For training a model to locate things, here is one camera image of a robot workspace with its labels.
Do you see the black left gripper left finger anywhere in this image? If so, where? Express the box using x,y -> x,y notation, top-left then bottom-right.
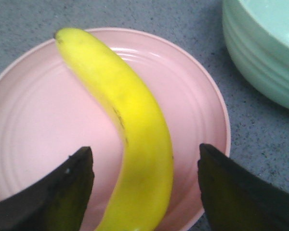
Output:
0,147 -> 94,231

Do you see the yellow banana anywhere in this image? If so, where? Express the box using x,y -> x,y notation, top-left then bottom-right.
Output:
54,27 -> 174,231

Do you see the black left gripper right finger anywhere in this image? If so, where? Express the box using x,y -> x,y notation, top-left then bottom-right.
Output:
198,143 -> 289,231

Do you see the pink ribbed plate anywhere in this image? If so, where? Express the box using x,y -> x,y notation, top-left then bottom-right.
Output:
0,28 -> 231,231

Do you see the green ribbed bowl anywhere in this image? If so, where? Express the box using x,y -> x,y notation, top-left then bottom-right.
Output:
222,0 -> 289,109

